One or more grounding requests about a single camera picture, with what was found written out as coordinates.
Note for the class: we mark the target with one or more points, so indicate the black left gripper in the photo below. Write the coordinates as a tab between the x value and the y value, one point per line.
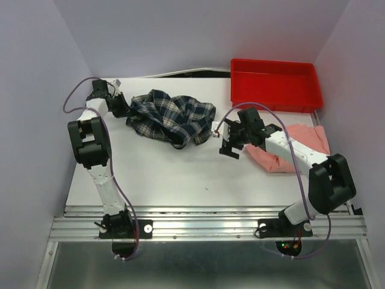
125	108

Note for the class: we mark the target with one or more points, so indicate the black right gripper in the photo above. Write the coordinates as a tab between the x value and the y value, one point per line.
225	149

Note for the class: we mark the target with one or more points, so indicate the navy plaid skirt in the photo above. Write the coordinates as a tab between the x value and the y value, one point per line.
177	120

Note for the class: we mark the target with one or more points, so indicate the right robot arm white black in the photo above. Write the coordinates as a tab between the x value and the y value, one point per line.
330	181

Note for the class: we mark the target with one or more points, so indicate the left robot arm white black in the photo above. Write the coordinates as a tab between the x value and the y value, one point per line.
91	146

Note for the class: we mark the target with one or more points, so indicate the pink folded skirt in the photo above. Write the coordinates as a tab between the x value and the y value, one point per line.
313	137

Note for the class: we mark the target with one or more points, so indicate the red plastic bin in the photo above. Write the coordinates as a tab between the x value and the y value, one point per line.
279	85

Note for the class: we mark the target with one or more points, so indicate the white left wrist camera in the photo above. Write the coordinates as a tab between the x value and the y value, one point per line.
116	84

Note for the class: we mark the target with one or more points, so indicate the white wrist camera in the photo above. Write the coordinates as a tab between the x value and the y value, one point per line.
218	130
116	84

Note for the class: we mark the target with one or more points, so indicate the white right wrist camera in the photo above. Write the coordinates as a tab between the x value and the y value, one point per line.
218	130

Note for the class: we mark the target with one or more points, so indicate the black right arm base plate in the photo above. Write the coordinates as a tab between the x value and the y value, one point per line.
289	237

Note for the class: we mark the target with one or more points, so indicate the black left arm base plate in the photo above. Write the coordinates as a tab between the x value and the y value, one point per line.
124	239

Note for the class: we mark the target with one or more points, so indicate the aluminium rail frame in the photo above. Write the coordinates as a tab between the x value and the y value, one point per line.
204	208

